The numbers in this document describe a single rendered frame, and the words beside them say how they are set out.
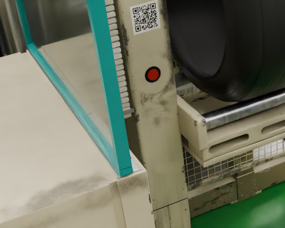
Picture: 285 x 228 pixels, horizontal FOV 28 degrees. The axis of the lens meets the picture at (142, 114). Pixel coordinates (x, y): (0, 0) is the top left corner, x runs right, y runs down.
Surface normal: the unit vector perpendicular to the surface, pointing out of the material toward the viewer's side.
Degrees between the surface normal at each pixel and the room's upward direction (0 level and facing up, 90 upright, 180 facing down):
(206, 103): 0
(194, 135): 90
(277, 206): 0
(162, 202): 90
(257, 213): 0
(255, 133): 90
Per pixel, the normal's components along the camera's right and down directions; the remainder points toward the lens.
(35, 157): -0.13, -0.86
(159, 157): 0.40, 0.41
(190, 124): -0.91, 0.29
